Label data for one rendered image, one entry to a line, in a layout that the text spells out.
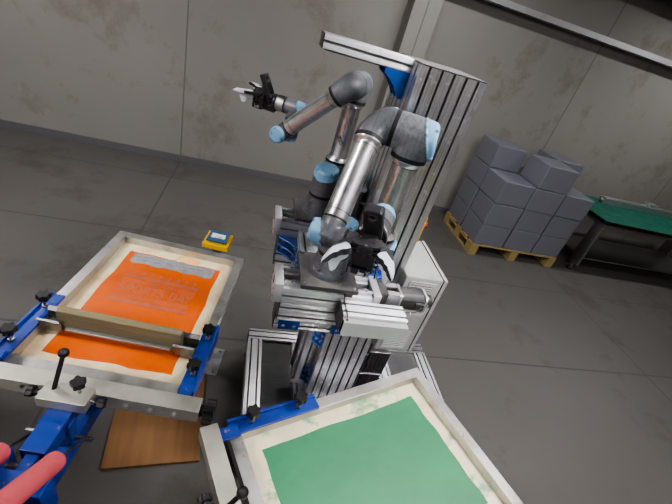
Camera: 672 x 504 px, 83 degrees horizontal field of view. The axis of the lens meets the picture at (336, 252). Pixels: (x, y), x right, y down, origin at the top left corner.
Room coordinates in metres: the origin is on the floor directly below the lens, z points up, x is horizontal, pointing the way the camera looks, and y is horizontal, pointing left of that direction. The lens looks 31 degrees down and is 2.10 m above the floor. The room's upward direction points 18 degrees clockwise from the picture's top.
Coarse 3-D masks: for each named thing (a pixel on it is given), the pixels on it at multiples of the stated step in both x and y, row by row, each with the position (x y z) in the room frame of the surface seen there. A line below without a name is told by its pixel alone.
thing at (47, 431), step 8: (48, 416) 0.52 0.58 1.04; (56, 416) 0.52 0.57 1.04; (64, 416) 0.53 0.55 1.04; (72, 416) 0.54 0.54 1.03; (40, 424) 0.49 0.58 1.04; (48, 424) 0.50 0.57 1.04; (56, 424) 0.51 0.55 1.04; (64, 424) 0.51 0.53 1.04; (32, 432) 0.47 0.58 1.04; (40, 432) 0.48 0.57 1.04; (48, 432) 0.48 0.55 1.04; (56, 432) 0.49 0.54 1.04; (64, 432) 0.51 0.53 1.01; (32, 440) 0.45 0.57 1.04; (40, 440) 0.46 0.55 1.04; (48, 440) 0.46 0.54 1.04; (56, 440) 0.48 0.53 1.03; (24, 448) 0.43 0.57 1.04; (32, 448) 0.44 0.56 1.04; (40, 448) 0.44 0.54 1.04; (48, 448) 0.45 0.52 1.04; (56, 448) 0.47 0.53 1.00; (40, 456) 0.43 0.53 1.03
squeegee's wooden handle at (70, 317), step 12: (60, 312) 0.83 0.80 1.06; (72, 312) 0.84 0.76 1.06; (84, 312) 0.85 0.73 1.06; (72, 324) 0.83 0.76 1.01; (84, 324) 0.84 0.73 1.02; (96, 324) 0.84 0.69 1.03; (108, 324) 0.85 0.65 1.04; (120, 324) 0.85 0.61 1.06; (132, 324) 0.86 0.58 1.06; (144, 324) 0.88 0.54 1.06; (120, 336) 0.85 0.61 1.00; (132, 336) 0.86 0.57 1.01; (144, 336) 0.86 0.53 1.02; (156, 336) 0.87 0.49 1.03; (168, 336) 0.88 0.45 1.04; (180, 336) 0.88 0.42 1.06
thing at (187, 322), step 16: (176, 272) 1.30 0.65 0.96; (208, 288) 1.26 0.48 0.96; (192, 304) 1.14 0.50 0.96; (144, 320) 0.99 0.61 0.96; (160, 320) 1.01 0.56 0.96; (176, 320) 1.03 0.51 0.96; (192, 320) 1.06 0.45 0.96; (128, 352) 0.83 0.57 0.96; (144, 352) 0.85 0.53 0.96; (160, 352) 0.87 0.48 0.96; (144, 368) 0.79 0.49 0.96; (160, 368) 0.81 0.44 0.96
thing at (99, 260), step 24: (120, 240) 1.35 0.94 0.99; (144, 240) 1.40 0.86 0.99; (96, 264) 1.15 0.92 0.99; (240, 264) 1.45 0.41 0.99; (72, 288) 1.00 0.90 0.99; (216, 312) 1.10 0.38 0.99; (24, 360) 0.67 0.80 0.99; (48, 360) 0.70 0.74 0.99; (144, 384) 0.72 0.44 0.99; (168, 384) 0.74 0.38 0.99
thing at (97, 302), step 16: (128, 256) 1.30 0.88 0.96; (160, 272) 1.26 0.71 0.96; (112, 288) 1.09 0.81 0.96; (96, 304) 0.99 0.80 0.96; (112, 304) 1.01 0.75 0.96; (128, 304) 1.04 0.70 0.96; (64, 336) 0.82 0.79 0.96; (80, 336) 0.84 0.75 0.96; (48, 352) 0.74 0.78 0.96; (80, 352) 0.78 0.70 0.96; (96, 352) 0.80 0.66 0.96; (112, 352) 0.82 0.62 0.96
